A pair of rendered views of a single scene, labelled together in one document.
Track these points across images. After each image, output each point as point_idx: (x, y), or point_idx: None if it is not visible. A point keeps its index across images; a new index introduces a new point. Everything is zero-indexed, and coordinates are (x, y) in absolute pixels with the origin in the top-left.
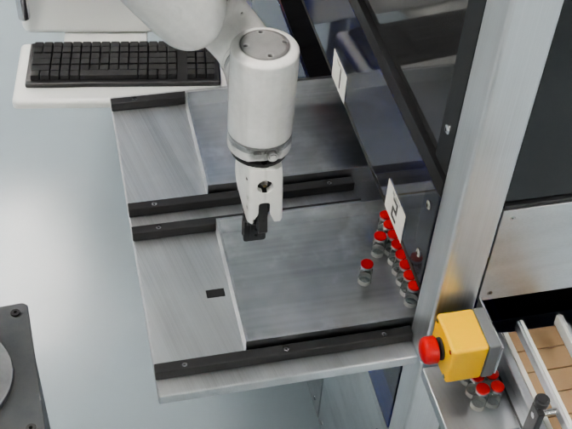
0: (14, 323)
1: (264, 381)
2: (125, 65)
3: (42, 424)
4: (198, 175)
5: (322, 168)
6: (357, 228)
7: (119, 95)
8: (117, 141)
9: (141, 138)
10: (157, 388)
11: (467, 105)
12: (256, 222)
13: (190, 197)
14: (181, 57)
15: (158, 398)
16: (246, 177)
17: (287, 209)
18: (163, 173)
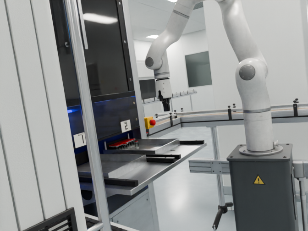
0: (233, 156)
1: None
2: (89, 225)
3: (237, 145)
4: (140, 166)
5: (105, 162)
6: None
7: (110, 223)
8: (151, 177)
9: (141, 176)
10: (205, 143)
11: (133, 66)
12: (169, 97)
13: (153, 157)
14: None
15: (206, 143)
16: (169, 82)
17: (134, 150)
18: (149, 168)
